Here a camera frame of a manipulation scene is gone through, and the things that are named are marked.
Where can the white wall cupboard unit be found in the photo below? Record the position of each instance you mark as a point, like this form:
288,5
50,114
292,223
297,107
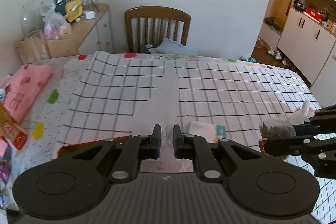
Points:
302,33

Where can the pink items plastic bag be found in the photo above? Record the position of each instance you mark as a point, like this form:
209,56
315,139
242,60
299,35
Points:
56,27

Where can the white tissue pack teal print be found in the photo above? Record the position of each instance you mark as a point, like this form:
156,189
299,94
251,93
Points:
211,132

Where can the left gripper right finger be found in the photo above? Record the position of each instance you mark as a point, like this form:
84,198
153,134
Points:
202,154

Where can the yellow alarm clock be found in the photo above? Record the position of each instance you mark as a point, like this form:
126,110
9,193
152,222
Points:
73,9

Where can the clear plastic bag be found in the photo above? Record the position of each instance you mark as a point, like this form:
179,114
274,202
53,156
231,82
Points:
161,108

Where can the white plush bunny toy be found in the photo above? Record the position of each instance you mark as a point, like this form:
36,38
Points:
303,113

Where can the blue cushion on chair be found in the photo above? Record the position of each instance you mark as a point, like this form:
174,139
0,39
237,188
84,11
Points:
171,47

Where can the brown wooden chair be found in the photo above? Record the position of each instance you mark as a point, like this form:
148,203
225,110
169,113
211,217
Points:
153,24

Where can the dried herb sachet bag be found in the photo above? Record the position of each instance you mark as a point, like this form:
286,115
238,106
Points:
277,128

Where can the wooden white side cabinet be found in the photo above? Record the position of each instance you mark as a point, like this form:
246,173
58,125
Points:
92,35

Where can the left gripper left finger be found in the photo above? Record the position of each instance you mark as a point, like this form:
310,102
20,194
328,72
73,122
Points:
132,151

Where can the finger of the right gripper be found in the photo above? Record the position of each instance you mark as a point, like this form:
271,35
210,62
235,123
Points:
284,146
322,122

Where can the pink folded towel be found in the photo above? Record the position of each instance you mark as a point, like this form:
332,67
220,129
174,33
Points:
23,87

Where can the pink label white sachet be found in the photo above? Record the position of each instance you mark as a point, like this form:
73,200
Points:
261,145

